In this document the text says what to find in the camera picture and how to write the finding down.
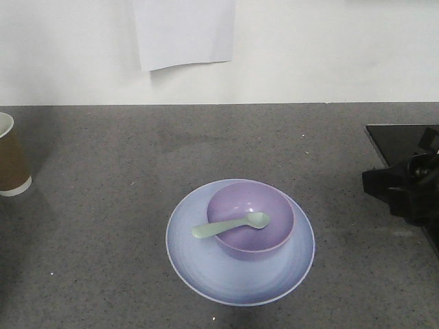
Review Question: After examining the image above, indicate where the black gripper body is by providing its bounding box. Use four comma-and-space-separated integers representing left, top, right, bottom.
362, 127, 438, 226

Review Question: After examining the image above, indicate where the mint green plastic spoon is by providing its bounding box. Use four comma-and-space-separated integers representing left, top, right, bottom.
191, 212, 271, 239

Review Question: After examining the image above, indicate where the purple plastic bowl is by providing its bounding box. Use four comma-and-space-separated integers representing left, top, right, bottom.
206, 180, 294, 260

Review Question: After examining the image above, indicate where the brown paper cup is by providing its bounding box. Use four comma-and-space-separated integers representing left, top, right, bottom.
1, 112, 32, 197

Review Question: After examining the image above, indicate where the light blue plate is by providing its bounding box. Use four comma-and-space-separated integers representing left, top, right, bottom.
165, 179, 316, 306

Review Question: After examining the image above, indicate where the black induction cooktop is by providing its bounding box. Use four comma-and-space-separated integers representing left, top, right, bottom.
366, 124, 438, 252

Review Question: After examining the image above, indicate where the white paper sheet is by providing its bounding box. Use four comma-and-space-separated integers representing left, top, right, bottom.
133, 0, 236, 71

